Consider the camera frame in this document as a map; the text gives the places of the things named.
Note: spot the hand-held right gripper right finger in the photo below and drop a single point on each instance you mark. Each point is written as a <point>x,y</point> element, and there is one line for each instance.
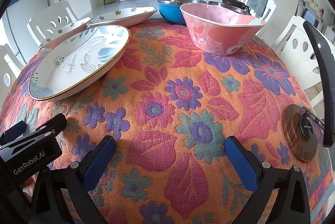
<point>242,163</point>

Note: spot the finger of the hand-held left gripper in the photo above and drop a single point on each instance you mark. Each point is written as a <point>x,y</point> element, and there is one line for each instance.
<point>49,123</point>
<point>15,131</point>

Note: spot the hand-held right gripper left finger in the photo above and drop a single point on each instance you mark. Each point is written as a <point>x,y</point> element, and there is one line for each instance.
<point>100,161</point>

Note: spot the round plate with blue flowers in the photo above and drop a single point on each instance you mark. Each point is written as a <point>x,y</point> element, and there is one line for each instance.
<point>78,62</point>

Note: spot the rectangular plate with green flowers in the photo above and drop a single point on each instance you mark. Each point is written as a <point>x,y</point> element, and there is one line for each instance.
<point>65,30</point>
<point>123,16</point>

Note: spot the pink cartoon print bowl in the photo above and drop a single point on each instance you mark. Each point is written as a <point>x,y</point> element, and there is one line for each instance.
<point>209,35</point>

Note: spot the pink steel-lined bowl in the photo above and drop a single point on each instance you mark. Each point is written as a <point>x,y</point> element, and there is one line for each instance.
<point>216,4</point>

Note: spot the blue steel-lined bowl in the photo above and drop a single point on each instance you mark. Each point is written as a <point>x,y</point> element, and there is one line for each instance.
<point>170,13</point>

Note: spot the black stand with wooden base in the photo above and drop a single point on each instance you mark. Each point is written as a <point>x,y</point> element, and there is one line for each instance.
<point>295,140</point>

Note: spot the white dining chair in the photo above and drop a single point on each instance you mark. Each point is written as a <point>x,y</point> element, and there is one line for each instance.
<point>9,69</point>
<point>293,56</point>
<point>49,22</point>
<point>272,8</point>

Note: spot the floral orange tablecloth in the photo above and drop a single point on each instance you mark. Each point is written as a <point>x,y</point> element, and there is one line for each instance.
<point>167,98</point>

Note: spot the grey towel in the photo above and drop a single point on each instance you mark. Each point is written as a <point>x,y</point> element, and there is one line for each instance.
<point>257,4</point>

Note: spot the white storage shelf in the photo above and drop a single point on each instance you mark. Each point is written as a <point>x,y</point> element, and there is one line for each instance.
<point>316,14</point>

